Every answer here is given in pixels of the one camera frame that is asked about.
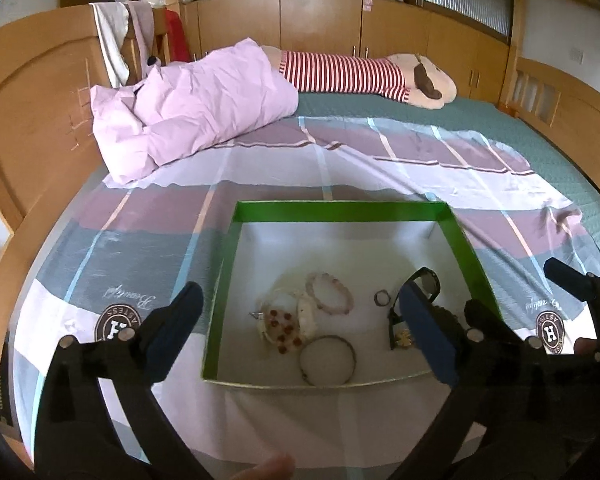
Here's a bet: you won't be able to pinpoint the red bead bracelet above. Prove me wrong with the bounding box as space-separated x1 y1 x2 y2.
255 299 311 356

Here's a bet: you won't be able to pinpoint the dark metal bangle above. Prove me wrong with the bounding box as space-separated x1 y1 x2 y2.
298 335 358 387

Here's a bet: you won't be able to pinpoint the red garment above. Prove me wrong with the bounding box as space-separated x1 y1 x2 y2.
164 10 192 63

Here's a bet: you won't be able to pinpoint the person left hand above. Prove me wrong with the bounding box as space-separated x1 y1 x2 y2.
232 453 296 480

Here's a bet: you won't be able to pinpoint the striped plush doll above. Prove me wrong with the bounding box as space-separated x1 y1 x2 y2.
263 46 457 110

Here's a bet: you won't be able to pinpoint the pink quilt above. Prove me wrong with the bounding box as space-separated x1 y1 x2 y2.
90 38 299 185

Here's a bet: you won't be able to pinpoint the green cardboard box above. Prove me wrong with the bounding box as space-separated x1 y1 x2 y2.
201 200 496 390

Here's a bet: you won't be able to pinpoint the person right hand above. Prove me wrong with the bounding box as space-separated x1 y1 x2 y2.
573 338 598 356

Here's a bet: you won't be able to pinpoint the wooden wall cabinets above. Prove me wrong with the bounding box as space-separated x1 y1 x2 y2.
183 0 509 104

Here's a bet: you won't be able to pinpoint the wooden headboard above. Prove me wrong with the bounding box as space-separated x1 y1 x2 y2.
0 3 171 281

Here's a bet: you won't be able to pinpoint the plaid bed sheet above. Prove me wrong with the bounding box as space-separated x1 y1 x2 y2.
12 117 600 479

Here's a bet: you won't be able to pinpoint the green mattress cover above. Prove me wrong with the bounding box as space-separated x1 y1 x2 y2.
296 93 600 250

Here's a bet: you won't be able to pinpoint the white towel on headboard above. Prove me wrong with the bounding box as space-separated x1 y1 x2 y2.
90 1 155 88

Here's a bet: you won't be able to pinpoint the black sunglasses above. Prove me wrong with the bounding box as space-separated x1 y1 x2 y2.
387 266 441 350

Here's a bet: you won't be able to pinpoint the wooden footboard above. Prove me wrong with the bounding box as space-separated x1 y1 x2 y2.
502 56 600 191

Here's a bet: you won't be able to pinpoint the pink bead bracelet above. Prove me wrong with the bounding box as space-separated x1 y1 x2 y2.
304 271 356 317

